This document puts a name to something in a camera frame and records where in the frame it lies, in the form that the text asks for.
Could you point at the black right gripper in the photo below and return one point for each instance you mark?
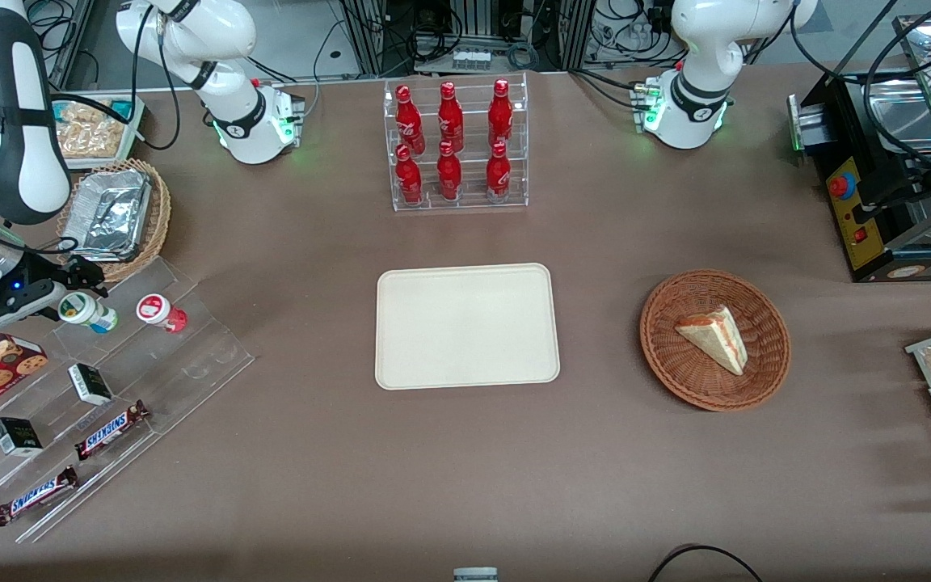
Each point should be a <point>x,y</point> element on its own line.
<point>82,272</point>

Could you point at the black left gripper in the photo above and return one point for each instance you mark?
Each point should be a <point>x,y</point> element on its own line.
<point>904,184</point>

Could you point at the green gum bottle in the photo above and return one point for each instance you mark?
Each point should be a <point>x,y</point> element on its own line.
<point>87,314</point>

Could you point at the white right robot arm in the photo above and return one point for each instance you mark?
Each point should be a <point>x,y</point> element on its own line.
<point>21,121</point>

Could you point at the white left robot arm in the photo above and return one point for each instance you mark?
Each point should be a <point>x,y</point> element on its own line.
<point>696,105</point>

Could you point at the aluminium foil tray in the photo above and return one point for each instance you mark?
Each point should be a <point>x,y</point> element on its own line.
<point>114,210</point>

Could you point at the red gum bottle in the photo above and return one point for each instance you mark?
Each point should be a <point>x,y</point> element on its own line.
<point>160,311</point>

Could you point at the beige serving tray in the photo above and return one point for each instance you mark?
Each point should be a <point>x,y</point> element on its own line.
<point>465,327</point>

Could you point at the black food warmer cabinet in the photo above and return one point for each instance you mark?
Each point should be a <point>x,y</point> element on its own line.
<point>861,234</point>

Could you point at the wicker basket with foil trays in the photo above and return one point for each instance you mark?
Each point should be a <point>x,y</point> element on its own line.
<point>160,210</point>

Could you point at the small black box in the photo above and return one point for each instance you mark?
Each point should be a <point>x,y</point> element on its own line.
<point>16,436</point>
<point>90,385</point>

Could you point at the clear acrylic stepped shelf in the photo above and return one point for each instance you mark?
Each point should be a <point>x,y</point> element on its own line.
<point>191,356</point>

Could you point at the clear cracker bag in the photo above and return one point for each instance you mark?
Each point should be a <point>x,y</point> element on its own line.
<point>86,111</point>
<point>90,140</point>

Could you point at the snickers bar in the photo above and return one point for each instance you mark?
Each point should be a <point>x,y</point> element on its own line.
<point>35,495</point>
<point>110,430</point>

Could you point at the white snack bin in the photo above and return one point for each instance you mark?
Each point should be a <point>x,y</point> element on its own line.
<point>139,121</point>

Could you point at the teal snack packet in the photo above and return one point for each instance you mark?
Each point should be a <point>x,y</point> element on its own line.
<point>120,108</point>

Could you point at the wrapped triangle sandwich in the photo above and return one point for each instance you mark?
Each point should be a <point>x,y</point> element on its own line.
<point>716,338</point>

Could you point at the round brown wicker basket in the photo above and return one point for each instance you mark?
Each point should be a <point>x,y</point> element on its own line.
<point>676,364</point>

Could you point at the red cola bottle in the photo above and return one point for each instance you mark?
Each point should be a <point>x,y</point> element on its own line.
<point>408,121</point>
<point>449,174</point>
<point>450,117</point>
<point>498,174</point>
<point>500,113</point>
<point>409,178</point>

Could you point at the clear acrylic bottle rack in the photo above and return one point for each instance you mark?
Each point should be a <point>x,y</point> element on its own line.
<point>473,129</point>

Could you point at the grey power strip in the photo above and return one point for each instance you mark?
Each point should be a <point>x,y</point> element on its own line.
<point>471,60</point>

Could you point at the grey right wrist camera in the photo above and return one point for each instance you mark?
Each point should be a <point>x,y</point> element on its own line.
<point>17,303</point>

